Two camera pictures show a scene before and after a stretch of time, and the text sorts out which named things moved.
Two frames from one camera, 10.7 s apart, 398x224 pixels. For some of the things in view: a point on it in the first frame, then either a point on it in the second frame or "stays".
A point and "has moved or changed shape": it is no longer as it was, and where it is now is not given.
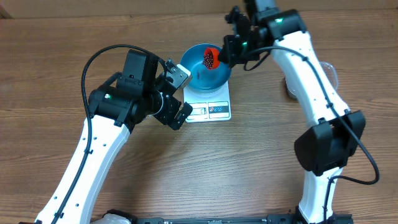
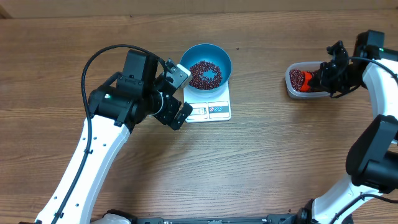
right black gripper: [232, 47] -> [328, 76]
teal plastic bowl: [204, 79] stays
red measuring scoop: [211, 58] has moved or changed shape
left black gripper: [173, 106] stays
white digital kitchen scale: [208, 107] stays
